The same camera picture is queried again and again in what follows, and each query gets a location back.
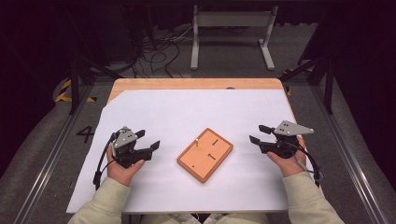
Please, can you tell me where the yellow black hazard tape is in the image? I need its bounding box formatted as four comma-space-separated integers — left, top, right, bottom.
55, 78, 97, 104

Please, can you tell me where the aluminium floor rail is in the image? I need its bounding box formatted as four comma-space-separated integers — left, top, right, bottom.
12, 83, 94, 224
311, 83, 390, 224

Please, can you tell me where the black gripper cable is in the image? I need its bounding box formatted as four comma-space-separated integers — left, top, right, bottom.
92, 130, 120, 191
279, 136, 325, 189

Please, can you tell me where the person's left hand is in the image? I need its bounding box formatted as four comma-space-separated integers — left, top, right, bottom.
106, 146, 146, 188

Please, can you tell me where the white paper sheet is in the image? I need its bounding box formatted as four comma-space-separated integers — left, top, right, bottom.
65, 89, 312, 215

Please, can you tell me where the white metal stand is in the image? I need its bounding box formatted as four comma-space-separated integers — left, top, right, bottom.
190, 4, 279, 71

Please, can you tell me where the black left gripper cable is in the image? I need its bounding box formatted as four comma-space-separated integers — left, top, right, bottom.
92, 130, 120, 191

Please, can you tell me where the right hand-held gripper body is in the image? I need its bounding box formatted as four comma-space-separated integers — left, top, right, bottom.
259, 119, 315, 160

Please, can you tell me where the tangle of black floor cables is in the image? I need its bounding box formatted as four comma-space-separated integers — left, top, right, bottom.
130, 26, 194, 78

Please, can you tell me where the person's right hand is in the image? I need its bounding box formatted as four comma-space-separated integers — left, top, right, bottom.
266, 134, 307, 178

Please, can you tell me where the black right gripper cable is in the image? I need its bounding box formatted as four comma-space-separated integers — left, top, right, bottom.
279, 136, 325, 189

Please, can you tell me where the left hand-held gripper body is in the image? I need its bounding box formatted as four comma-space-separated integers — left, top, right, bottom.
110, 125, 154, 170

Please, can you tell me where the black metal stand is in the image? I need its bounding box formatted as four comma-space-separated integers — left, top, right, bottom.
66, 8, 122, 116
278, 46, 335, 116

